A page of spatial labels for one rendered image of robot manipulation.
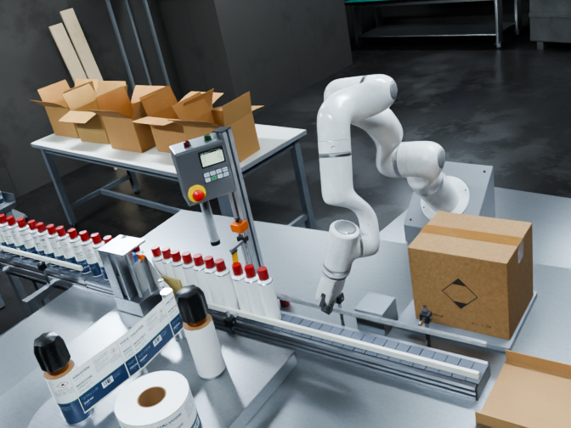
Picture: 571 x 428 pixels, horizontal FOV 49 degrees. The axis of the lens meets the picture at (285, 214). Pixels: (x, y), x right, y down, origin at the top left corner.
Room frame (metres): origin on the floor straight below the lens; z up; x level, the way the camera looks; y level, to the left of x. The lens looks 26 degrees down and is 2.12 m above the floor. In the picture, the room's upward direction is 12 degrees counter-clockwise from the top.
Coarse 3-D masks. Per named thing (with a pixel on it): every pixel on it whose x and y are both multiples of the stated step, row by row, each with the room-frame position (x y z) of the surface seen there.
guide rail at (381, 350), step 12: (240, 312) 1.79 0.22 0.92; (276, 324) 1.69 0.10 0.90; (288, 324) 1.66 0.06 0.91; (324, 336) 1.58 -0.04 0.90; (336, 336) 1.55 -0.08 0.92; (372, 348) 1.47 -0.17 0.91; (384, 348) 1.45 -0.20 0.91; (408, 360) 1.40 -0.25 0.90; (420, 360) 1.38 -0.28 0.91; (432, 360) 1.36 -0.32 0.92; (456, 372) 1.31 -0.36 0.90; (468, 372) 1.29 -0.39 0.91
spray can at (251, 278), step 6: (246, 270) 1.77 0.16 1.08; (252, 270) 1.77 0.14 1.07; (246, 276) 1.77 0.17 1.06; (252, 276) 1.77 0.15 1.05; (246, 282) 1.76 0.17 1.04; (252, 282) 1.76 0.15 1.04; (246, 288) 1.77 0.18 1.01; (252, 288) 1.76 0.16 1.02; (252, 294) 1.76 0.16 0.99; (258, 294) 1.76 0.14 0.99; (252, 300) 1.76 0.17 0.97; (258, 300) 1.76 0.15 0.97; (252, 306) 1.77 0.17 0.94; (258, 306) 1.76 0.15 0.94; (252, 312) 1.77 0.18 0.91; (258, 312) 1.76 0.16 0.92
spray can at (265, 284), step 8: (264, 272) 1.74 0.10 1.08; (264, 280) 1.74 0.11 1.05; (272, 280) 1.74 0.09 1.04; (264, 288) 1.73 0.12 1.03; (272, 288) 1.74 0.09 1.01; (264, 296) 1.73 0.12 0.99; (272, 296) 1.73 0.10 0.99; (264, 304) 1.73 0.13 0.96; (272, 304) 1.73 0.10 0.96; (264, 312) 1.74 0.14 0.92; (272, 312) 1.73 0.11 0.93
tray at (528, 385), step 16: (512, 352) 1.38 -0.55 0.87; (512, 368) 1.35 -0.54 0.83; (528, 368) 1.34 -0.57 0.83; (544, 368) 1.32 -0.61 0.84; (560, 368) 1.30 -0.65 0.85; (496, 384) 1.30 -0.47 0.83; (512, 384) 1.29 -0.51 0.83; (528, 384) 1.28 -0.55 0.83; (544, 384) 1.27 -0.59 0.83; (560, 384) 1.26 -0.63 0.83; (496, 400) 1.25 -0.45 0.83; (512, 400) 1.24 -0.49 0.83; (528, 400) 1.22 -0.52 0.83; (544, 400) 1.21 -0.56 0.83; (560, 400) 1.20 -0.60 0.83; (480, 416) 1.18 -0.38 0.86; (496, 416) 1.19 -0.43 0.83; (512, 416) 1.18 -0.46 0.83; (528, 416) 1.17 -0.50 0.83; (544, 416) 1.16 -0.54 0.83; (560, 416) 1.15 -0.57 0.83
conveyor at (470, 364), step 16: (240, 320) 1.79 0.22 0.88; (288, 320) 1.73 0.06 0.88; (304, 320) 1.71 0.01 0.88; (304, 336) 1.63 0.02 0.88; (352, 336) 1.58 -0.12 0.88; (368, 336) 1.56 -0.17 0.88; (368, 352) 1.49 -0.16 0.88; (416, 352) 1.44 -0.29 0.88; (432, 352) 1.43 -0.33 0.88; (416, 368) 1.38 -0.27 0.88; (432, 368) 1.37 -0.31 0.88; (480, 368) 1.33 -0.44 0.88
